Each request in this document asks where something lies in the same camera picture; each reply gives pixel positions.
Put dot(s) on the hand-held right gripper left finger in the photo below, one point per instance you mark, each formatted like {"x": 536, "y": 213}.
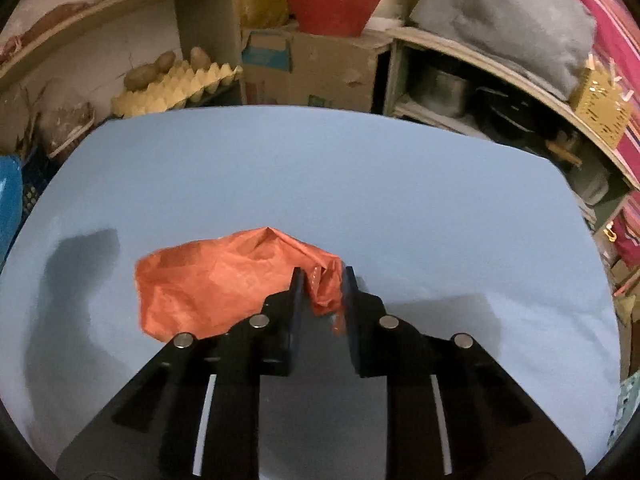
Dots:
{"x": 296, "y": 300}

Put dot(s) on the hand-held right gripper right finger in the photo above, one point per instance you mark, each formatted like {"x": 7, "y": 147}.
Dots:
{"x": 350, "y": 310}

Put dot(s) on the orange plastic bag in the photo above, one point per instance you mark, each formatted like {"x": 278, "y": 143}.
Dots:
{"x": 210, "y": 280}

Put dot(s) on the brown cardboard box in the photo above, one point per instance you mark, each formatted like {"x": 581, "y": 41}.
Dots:
{"x": 325, "y": 70}

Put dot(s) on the steel pot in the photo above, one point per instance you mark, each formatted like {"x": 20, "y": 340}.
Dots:
{"x": 442, "y": 90}

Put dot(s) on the grey wooden shelf unit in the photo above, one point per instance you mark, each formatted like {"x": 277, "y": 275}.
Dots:
{"x": 395, "y": 75}

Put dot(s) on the yellow egg tray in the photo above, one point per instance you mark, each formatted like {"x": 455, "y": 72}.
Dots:
{"x": 170, "y": 90}

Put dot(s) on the black pan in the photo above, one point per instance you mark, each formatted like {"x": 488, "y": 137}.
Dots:
{"x": 505, "y": 110}

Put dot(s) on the potato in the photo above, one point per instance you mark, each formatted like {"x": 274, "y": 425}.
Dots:
{"x": 164, "y": 61}
{"x": 200, "y": 58}
{"x": 141, "y": 76}

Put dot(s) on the black plastic crate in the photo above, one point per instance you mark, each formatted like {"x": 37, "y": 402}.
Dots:
{"x": 36, "y": 185}

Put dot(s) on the red plastic basket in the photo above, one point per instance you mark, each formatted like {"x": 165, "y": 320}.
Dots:
{"x": 330, "y": 10}

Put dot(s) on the blue plastic bag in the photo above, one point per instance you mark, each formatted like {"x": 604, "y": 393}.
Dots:
{"x": 10, "y": 205}

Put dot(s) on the grey fabric bag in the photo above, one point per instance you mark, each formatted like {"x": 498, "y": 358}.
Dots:
{"x": 500, "y": 20}

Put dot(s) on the wooden clothespins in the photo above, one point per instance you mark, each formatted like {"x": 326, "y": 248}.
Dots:
{"x": 612, "y": 72}

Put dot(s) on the red striped cloth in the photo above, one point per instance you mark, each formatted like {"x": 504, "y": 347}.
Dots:
{"x": 620, "y": 20}

